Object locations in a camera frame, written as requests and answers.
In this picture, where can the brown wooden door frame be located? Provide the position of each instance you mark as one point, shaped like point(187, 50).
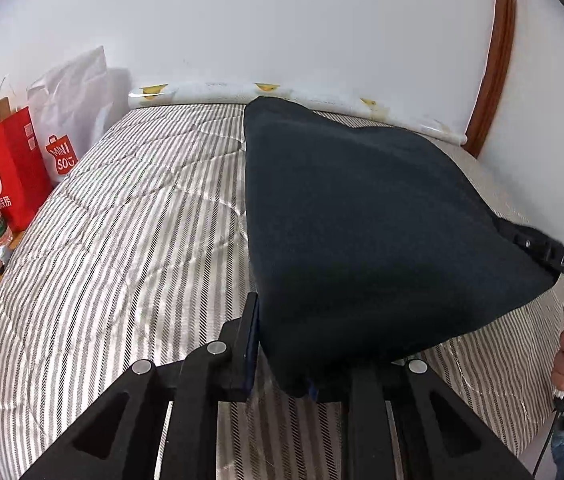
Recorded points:
point(499, 60)

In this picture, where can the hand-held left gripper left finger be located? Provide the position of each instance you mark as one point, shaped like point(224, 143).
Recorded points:
point(251, 340)

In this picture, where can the red paper bag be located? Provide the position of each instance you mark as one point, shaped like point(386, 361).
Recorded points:
point(11, 170)

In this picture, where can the grey striped mattress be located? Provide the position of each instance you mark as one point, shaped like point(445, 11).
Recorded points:
point(111, 260)

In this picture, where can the white plastic bag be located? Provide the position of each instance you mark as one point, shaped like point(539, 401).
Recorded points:
point(76, 110)

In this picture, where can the white roll with yellow print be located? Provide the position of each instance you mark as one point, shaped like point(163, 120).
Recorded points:
point(211, 91)

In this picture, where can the black sweater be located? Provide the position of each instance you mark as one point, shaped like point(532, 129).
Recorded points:
point(362, 235)

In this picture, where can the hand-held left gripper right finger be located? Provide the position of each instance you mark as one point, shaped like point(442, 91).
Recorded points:
point(367, 410)

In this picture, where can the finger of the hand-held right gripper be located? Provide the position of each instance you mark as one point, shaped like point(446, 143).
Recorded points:
point(522, 240)

